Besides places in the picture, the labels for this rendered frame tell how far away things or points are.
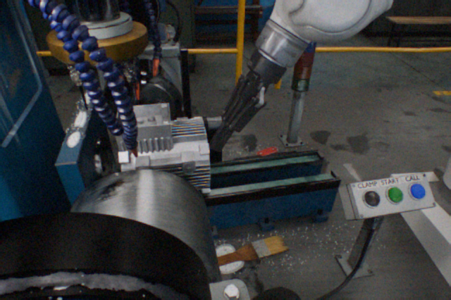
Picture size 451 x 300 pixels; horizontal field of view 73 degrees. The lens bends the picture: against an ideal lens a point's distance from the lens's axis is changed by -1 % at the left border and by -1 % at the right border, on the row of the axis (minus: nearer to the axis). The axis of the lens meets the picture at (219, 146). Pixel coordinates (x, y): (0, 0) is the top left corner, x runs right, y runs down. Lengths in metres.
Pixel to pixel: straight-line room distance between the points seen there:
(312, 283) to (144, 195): 0.50
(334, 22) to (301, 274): 0.61
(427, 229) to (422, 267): 0.10
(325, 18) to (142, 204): 0.34
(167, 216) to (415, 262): 0.69
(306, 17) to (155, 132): 0.40
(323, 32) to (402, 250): 0.70
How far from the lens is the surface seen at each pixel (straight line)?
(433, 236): 0.97
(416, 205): 0.72
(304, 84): 1.10
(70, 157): 0.63
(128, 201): 0.47
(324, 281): 0.84
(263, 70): 0.61
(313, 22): 0.41
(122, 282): 0.17
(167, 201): 0.48
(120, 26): 0.60
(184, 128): 0.72
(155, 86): 0.91
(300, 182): 0.86
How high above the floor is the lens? 1.49
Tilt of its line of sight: 36 degrees down
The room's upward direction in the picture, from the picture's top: straight up
